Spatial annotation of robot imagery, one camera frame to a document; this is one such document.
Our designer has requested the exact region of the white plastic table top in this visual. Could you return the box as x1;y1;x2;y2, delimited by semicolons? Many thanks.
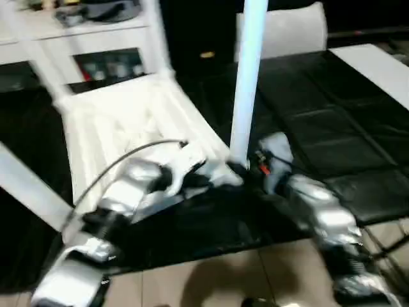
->
52;72;244;246

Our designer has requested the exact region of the black table mat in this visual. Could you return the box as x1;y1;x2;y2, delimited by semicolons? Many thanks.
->
0;49;409;294

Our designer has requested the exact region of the black cabinet with gold label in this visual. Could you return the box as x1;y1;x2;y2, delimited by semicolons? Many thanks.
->
159;0;245;77

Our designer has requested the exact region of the black stand leg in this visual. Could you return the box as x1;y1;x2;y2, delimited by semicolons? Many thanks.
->
373;236;409;260

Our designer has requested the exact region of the white flat board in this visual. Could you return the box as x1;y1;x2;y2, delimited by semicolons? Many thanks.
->
328;43;409;112

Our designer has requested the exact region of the white sideboard cabinet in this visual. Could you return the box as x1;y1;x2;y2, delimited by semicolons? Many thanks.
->
0;11;167;88

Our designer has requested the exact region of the grey round bag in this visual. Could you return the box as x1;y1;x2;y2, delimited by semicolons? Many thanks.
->
84;0;143;22

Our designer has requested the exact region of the black bundle in plastic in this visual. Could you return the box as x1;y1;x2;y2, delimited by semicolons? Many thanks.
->
54;6;87;27

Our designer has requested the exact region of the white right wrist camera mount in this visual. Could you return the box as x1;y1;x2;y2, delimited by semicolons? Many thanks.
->
258;132;295;193

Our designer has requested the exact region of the black rail with red mark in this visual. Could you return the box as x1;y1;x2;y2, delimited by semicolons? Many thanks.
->
327;28;409;38

